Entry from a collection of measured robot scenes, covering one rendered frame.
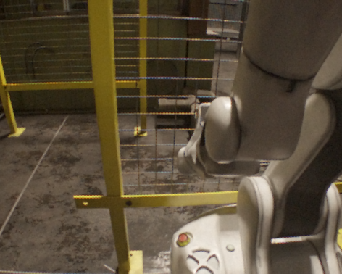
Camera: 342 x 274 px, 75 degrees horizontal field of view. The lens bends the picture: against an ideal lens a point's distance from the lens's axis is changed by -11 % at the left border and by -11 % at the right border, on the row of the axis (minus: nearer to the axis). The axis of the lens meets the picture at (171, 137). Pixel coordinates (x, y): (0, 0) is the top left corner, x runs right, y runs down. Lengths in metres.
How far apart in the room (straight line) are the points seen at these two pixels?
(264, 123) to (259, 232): 0.40
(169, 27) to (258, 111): 2.15
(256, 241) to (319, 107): 0.31
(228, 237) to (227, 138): 0.70
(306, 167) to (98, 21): 0.53
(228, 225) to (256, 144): 0.69
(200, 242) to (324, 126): 0.50
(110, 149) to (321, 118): 0.52
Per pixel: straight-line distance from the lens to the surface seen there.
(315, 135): 0.46
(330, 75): 0.37
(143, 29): 1.82
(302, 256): 0.68
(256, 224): 0.58
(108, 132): 0.68
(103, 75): 0.62
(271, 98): 0.19
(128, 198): 0.80
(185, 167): 0.51
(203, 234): 0.80
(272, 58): 0.18
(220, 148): 0.23
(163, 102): 2.06
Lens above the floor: 0.98
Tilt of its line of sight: 29 degrees down
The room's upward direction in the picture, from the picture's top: 3 degrees clockwise
